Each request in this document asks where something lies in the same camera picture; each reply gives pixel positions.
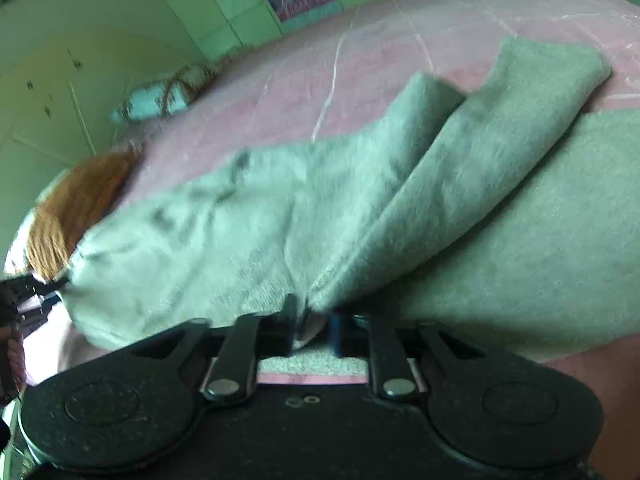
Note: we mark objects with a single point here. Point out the person's left hand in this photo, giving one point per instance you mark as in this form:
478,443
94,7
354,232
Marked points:
17,360

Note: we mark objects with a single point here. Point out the orange cloth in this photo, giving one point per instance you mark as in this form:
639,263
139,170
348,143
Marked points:
75,210

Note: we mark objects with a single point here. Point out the grey fleece blanket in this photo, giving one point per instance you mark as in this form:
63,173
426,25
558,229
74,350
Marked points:
550,235

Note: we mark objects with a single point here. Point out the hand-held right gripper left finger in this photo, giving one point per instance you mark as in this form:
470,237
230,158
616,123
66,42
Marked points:
284,330

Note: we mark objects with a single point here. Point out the pink quilted blanket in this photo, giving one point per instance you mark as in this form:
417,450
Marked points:
400,35

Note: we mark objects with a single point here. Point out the patterned bolster pillow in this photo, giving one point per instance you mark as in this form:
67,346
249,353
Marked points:
155,97

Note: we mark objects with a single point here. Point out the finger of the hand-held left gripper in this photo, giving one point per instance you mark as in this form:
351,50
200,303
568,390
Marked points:
30,284
37,312

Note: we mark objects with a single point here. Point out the cream wardrobe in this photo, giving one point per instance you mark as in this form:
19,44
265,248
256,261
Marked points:
50,110

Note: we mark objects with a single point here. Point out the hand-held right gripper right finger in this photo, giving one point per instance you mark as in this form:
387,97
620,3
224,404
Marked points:
340,335

